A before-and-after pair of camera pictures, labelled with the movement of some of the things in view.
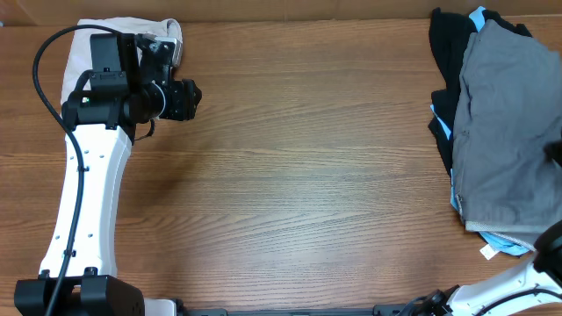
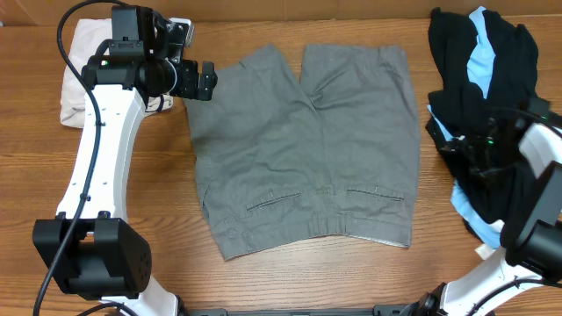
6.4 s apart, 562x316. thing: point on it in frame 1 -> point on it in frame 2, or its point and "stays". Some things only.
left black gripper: x=183 y=104 -> x=206 y=80
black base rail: x=404 y=309 stays
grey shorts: x=508 y=109 -> x=336 y=149
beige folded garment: x=79 y=61 stays
